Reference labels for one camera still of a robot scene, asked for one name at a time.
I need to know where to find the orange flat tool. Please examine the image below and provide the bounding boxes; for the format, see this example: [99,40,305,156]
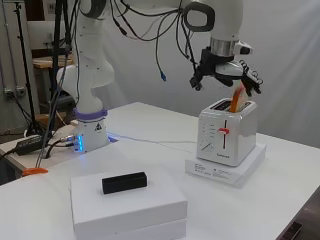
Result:
[21,167,50,177]

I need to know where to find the white cable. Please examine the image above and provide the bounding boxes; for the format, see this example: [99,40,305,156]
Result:
[107,132,198,155]

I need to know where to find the steel toaster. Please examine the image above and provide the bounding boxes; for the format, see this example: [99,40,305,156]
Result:
[196,97,259,168]

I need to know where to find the black cable with blue plug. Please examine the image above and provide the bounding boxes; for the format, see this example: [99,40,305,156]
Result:
[109,0,201,83]

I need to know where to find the black block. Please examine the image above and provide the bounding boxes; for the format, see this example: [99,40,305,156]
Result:
[101,171,148,195]

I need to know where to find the black tripod stand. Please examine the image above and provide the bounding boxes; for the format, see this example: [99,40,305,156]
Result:
[13,0,46,136]

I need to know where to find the wooden table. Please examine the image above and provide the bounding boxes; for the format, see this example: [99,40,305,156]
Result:
[32,54,75,70]

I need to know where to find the black power brick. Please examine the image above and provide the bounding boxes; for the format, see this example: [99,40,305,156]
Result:
[15,134,51,156]

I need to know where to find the white flat box with print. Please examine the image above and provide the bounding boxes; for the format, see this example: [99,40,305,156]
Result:
[184,143,268,189]

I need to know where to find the toast slice with orange crust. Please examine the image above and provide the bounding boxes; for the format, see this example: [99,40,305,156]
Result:
[229,82,248,114]

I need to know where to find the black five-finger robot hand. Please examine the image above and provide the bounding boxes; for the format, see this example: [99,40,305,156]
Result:
[189,46,264,98]

